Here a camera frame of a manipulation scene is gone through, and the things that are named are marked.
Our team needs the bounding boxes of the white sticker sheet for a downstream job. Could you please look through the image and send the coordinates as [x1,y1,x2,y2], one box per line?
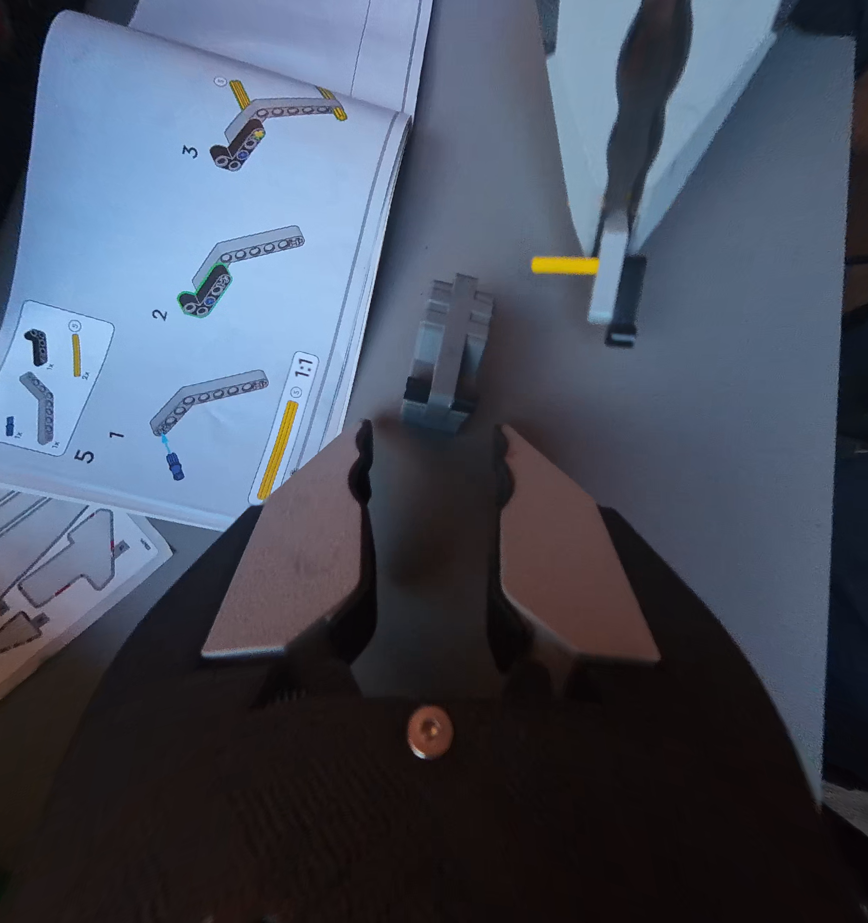
[0,339,176,722]

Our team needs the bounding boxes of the grey black beam yellow axle assembly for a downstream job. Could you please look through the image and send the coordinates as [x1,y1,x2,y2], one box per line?
[531,216,649,349]

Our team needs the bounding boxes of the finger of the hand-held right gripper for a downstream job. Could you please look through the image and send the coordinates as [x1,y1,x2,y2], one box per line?
[547,0,654,242]
[625,0,782,235]

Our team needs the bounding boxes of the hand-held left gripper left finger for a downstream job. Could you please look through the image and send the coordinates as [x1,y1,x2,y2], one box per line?
[200,418,378,675]

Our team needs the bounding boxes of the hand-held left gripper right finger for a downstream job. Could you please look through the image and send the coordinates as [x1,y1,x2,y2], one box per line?
[486,424,662,675]

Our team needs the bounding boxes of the white instruction booklet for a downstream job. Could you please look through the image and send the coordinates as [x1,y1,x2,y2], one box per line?
[0,0,435,531]

